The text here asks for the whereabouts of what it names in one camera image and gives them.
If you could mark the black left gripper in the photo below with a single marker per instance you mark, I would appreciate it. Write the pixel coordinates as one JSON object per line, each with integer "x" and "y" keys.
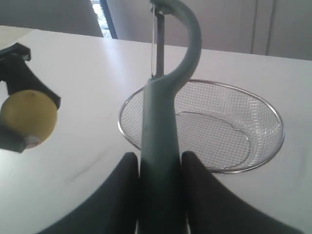
{"x": 18, "y": 76}

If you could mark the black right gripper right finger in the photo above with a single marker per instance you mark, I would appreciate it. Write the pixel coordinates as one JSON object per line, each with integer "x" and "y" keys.
{"x": 214, "y": 209}

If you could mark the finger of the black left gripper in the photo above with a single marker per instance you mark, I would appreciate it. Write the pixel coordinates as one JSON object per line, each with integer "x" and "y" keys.
{"x": 11, "y": 140}

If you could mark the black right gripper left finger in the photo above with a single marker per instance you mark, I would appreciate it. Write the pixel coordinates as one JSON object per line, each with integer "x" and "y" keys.
{"x": 111, "y": 209}

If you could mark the yellow lemon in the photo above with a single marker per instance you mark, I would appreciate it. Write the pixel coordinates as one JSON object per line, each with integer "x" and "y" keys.
{"x": 31, "y": 114}

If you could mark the teal handled vegetable peeler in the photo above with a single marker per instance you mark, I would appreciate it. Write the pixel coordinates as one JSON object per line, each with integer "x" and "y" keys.
{"x": 161, "y": 209}

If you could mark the white cabinet doors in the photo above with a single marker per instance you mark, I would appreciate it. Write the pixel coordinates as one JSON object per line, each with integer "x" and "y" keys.
{"x": 281, "y": 28}

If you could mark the oval wire mesh basket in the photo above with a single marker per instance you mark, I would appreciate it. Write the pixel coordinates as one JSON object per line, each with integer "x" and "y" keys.
{"x": 229, "y": 129}

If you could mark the window with dark frame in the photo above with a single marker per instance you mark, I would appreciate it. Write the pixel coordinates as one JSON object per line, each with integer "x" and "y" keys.
{"x": 104, "y": 18}

